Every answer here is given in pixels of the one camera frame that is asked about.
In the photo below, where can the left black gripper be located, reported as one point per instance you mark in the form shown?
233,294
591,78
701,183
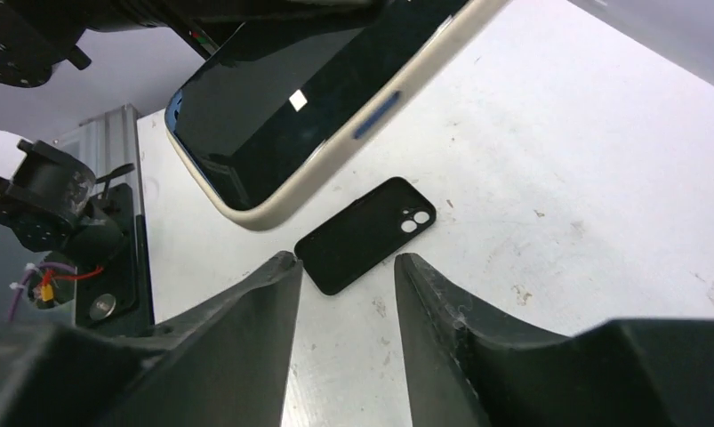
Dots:
37,36

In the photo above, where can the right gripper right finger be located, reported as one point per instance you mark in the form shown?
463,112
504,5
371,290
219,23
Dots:
467,363

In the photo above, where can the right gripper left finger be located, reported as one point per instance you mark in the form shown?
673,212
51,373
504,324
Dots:
224,362

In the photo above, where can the black phone case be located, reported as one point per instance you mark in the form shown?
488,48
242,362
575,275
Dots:
364,234

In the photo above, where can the phone pink case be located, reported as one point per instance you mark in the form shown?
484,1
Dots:
283,105

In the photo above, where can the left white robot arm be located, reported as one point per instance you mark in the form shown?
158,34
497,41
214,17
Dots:
54,202

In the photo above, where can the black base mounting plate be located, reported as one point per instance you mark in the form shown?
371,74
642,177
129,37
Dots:
118,301

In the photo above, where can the aluminium table frame rail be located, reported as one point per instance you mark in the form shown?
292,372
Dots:
106,142

